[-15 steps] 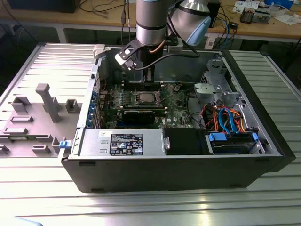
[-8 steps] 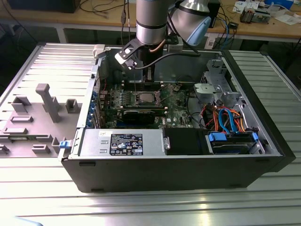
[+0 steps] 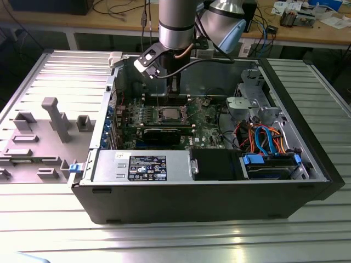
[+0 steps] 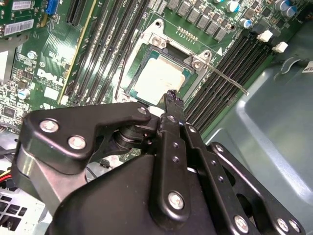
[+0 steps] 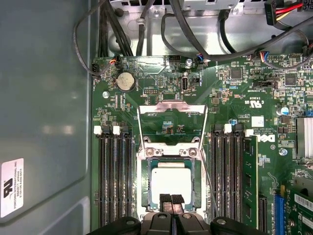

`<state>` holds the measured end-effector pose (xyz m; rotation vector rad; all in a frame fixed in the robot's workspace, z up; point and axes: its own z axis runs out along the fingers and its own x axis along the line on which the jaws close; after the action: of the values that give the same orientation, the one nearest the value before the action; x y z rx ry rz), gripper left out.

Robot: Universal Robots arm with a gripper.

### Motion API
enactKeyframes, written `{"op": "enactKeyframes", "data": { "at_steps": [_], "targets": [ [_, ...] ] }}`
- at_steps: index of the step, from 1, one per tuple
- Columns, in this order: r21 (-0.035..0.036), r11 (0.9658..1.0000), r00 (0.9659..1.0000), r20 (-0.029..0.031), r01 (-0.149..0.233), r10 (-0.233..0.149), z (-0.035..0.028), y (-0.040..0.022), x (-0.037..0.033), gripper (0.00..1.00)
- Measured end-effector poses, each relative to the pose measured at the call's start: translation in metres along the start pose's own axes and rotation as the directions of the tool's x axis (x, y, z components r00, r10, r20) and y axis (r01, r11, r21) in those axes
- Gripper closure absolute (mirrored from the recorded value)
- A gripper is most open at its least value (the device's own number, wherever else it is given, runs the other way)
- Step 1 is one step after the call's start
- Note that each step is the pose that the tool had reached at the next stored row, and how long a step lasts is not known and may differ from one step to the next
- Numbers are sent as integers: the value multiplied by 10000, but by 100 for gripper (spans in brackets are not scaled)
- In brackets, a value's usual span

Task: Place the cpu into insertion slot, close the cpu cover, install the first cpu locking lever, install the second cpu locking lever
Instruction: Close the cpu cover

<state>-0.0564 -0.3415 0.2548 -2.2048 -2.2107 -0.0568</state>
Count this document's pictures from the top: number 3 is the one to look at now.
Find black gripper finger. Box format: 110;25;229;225
167;76;181;97

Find CPU socket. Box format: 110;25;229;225
157;105;191;123

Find black graphics card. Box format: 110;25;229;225
141;126;182;146

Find green motherboard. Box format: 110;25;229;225
115;94;230;151

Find pale grey case latch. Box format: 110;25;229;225
107;51;124;69

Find silver metal drive cage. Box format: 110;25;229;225
226;68;284;121

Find white labelled strip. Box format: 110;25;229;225
237;38;254;58

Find black upright device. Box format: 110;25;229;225
242;0;258;33

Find silver power supply unit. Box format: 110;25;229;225
92;149;193;183

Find black open PC case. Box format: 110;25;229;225
67;51;346;225

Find white paper sheets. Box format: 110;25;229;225
319;15;351;30
271;1;291;15

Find hard disk in blue carrier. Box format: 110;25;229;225
240;153;302;181

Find metal heat sink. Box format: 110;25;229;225
279;7;296;28

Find wooden desk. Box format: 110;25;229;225
0;0;351;52

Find large black box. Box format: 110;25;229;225
8;0;89;16

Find loose electronics board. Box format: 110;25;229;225
295;9;316;28

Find grey parts rack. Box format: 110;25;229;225
0;96;96;184

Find blue box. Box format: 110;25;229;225
307;0;343;9

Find pale blue rounded object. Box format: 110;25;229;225
16;251;52;263

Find copper coloured cable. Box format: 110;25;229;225
174;45;193;60

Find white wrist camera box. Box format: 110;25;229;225
133;43;163;80

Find black camera cable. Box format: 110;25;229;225
155;41;236;80

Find hanging grey plug cable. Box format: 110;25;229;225
140;0;155;53

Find blue flat wire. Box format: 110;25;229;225
254;126;278;156

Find orange wire bundle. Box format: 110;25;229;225
237;123;287;154

